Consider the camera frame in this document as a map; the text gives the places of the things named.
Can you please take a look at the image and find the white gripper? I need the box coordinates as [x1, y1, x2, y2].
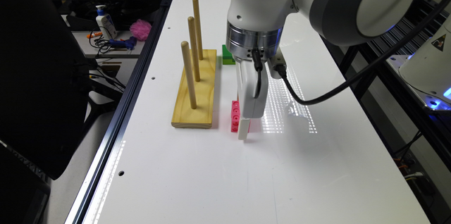
[235, 48, 286, 140]

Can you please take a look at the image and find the pink block cluster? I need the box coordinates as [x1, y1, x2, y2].
[230, 101, 240, 132]

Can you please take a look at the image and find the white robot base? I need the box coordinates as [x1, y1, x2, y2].
[387, 18, 450, 113]

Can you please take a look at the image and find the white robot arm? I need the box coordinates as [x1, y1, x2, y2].
[225, 0, 413, 139]

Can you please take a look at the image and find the wooden peg base board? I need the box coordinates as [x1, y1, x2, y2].
[171, 49, 217, 129]

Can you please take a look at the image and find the green block with hole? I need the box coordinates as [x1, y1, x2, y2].
[222, 44, 235, 65]

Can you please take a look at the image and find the front wooden peg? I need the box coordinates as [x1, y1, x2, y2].
[181, 41, 197, 109]

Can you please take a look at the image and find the wooden peg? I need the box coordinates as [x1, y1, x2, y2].
[181, 41, 197, 109]
[187, 16, 200, 82]
[192, 0, 204, 60]

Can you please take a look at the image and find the middle wooden peg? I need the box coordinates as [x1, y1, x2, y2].
[187, 16, 200, 82]

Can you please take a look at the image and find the rear wooden peg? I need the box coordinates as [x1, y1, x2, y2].
[192, 0, 204, 60]

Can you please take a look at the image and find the blue glue gun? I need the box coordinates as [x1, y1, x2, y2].
[109, 37, 137, 50]

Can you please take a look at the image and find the pink fluffy pom-pom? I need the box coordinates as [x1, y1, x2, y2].
[130, 19, 152, 41]

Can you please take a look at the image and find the white lotion pump bottle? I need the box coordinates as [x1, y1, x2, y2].
[96, 5, 117, 40]

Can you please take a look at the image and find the orange marker pen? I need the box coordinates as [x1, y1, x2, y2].
[87, 32, 103, 39]

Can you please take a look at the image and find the black office chair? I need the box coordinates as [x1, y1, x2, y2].
[1, 0, 121, 180]

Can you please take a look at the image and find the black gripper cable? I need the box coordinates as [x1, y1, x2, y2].
[250, 0, 451, 106]

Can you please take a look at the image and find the black tangled cable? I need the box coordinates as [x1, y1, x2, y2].
[88, 26, 117, 56]

